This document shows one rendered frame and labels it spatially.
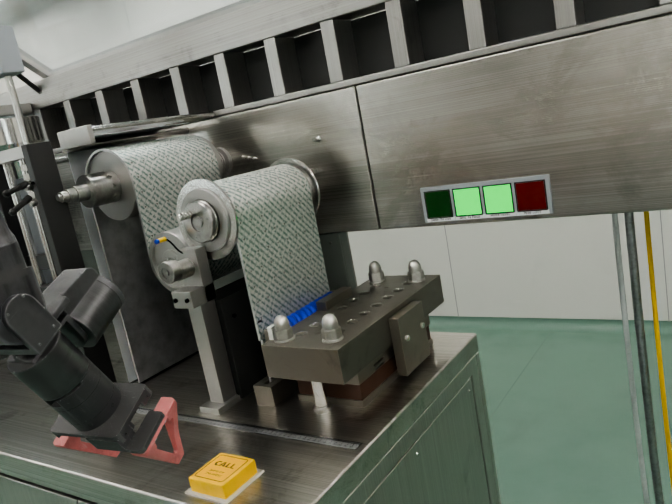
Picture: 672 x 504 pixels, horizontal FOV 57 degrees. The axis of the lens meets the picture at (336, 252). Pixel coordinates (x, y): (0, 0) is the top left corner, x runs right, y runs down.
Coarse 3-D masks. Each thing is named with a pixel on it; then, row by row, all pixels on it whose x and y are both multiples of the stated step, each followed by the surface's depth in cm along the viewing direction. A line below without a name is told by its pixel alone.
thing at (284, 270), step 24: (312, 216) 126; (264, 240) 114; (288, 240) 120; (312, 240) 126; (264, 264) 114; (288, 264) 119; (312, 264) 126; (264, 288) 113; (288, 288) 119; (312, 288) 125; (264, 312) 113; (288, 312) 119; (264, 336) 113
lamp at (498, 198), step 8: (488, 192) 114; (496, 192) 114; (504, 192) 113; (488, 200) 115; (496, 200) 114; (504, 200) 113; (488, 208) 115; (496, 208) 114; (504, 208) 114; (512, 208) 113
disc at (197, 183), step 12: (192, 180) 110; (204, 180) 108; (180, 192) 112; (216, 192) 107; (180, 204) 113; (228, 204) 106; (228, 216) 107; (180, 228) 115; (228, 240) 109; (216, 252) 111; (228, 252) 110
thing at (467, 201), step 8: (456, 192) 118; (464, 192) 117; (472, 192) 116; (456, 200) 118; (464, 200) 117; (472, 200) 116; (456, 208) 119; (464, 208) 118; (472, 208) 117; (480, 208) 116
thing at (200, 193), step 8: (296, 168) 128; (304, 176) 127; (192, 192) 110; (200, 192) 109; (208, 192) 107; (184, 200) 111; (192, 200) 110; (208, 200) 108; (216, 200) 107; (184, 208) 112; (216, 208) 107; (224, 208) 107; (224, 216) 107; (224, 224) 107; (224, 232) 108; (192, 240) 113; (216, 240) 110; (224, 240) 108; (208, 248) 111; (216, 248) 110
